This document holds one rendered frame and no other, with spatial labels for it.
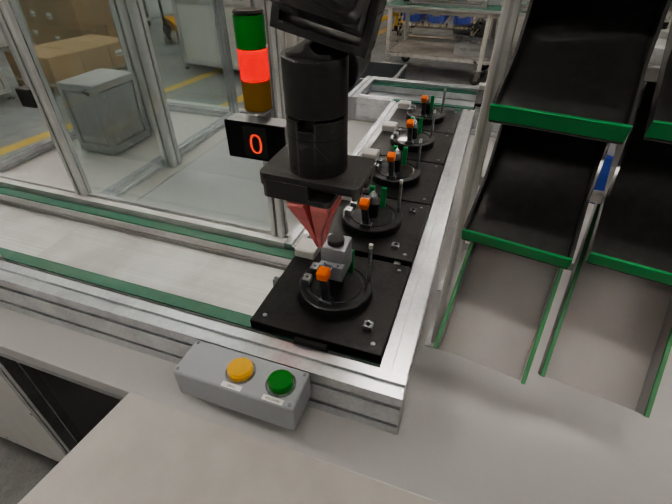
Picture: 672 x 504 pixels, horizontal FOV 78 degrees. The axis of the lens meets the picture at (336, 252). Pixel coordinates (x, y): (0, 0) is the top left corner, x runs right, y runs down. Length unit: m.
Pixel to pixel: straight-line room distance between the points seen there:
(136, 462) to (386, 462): 0.39
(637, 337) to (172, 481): 0.71
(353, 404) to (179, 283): 0.46
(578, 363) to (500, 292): 0.15
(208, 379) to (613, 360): 0.60
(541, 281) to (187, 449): 0.61
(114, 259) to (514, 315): 0.85
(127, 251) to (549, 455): 0.95
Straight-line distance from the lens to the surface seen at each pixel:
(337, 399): 0.72
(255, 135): 0.80
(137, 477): 0.77
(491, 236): 0.56
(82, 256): 1.13
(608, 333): 0.73
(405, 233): 0.96
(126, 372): 0.90
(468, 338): 0.69
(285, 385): 0.66
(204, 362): 0.73
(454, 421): 0.78
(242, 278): 0.93
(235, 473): 0.73
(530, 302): 0.69
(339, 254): 0.71
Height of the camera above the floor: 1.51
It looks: 38 degrees down
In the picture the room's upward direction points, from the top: straight up
